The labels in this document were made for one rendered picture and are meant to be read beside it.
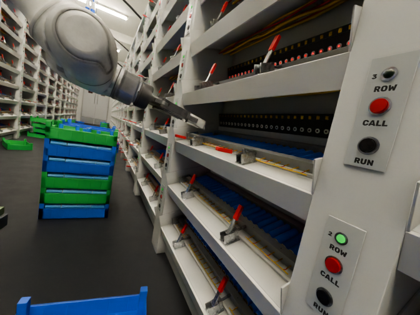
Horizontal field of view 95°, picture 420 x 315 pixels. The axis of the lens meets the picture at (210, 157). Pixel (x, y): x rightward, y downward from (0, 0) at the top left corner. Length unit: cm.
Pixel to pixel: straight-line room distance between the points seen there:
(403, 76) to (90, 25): 42
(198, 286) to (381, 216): 50
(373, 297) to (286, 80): 31
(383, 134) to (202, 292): 55
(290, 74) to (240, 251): 36
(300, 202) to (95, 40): 41
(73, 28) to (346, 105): 41
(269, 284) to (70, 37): 52
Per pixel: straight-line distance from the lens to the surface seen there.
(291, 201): 33
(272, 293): 40
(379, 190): 27
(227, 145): 54
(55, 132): 116
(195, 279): 67
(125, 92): 60
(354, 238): 28
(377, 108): 28
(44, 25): 46
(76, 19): 42
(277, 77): 39
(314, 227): 31
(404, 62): 29
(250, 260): 45
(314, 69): 35
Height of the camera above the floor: 56
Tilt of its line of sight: 7 degrees down
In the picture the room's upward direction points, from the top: 11 degrees clockwise
